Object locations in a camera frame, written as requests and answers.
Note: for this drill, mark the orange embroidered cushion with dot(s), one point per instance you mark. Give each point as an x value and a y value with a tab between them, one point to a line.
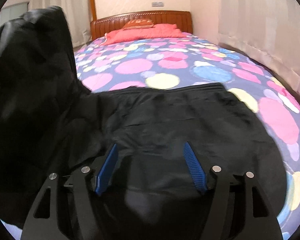
140	23

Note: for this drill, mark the red pillow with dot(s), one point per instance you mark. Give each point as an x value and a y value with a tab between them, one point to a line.
157	31

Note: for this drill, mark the black puffer jacket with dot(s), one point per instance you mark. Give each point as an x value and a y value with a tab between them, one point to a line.
53	130

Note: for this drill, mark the grey wall switch plate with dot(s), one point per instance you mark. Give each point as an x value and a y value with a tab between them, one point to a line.
157	4

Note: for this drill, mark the cream curtain right side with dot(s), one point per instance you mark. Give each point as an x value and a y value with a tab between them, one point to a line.
267	31

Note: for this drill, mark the frosted glass sliding door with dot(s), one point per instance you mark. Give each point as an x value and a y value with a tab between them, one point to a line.
13	11

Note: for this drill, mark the cream curtain left side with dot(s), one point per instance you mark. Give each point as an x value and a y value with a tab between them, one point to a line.
78	16

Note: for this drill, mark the colourful polka dot bedspread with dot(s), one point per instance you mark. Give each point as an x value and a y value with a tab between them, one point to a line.
173	63

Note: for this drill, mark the cream curtain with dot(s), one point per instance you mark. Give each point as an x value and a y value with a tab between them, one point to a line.
78	16
267	31

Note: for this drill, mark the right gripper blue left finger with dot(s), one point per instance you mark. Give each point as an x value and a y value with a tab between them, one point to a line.
104	170

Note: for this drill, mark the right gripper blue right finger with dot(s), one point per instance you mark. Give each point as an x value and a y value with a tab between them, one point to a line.
195	169

